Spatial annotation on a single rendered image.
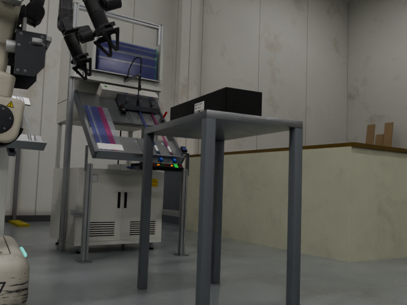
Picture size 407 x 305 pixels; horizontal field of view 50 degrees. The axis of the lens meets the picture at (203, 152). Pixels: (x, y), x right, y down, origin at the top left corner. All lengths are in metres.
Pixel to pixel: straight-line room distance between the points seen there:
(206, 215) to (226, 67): 5.94
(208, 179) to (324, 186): 2.07
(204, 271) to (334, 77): 7.92
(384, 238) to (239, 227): 1.38
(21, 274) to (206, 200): 0.66
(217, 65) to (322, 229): 4.33
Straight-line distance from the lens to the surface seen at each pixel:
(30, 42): 1.73
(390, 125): 8.56
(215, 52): 7.37
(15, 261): 1.51
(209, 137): 1.62
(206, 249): 1.63
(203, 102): 1.92
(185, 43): 6.76
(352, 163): 3.45
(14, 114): 1.69
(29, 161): 5.91
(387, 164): 3.78
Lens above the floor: 0.52
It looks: 4 degrees up
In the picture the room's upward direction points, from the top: 2 degrees clockwise
